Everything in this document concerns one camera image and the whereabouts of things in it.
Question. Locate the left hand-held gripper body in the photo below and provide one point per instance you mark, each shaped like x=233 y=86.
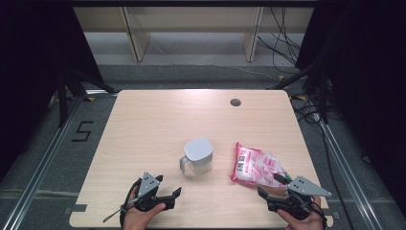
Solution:
x=148 y=185

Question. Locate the black metal stand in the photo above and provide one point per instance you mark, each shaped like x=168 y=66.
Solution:
x=62 y=102
x=323 y=96

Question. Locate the person's right hand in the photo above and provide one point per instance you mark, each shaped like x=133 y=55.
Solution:
x=303 y=223

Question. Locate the pink and white powder bag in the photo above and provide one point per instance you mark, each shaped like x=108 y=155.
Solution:
x=255 y=166

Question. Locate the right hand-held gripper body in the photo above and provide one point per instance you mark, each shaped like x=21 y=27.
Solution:
x=303 y=188

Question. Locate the black curtain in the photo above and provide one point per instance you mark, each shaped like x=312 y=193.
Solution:
x=367 y=80
x=32 y=64

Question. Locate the grey zip tie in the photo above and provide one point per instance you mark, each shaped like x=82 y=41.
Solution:
x=113 y=216

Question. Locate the silver metal floor rail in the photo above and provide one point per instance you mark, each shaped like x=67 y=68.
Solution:
x=41 y=169
x=348 y=179

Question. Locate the person's left hand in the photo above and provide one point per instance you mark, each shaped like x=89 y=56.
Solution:
x=140 y=218

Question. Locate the black tape strip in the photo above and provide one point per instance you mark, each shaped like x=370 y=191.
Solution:
x=78 y=208

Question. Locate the clear jar with grey lid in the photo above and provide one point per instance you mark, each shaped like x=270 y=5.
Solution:
x=198 y=151

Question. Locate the black crossbar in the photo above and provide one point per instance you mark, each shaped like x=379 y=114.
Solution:
x=191 y=3

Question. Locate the beige wooden furniture frame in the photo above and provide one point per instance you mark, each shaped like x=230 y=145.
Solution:
x=137 y=41

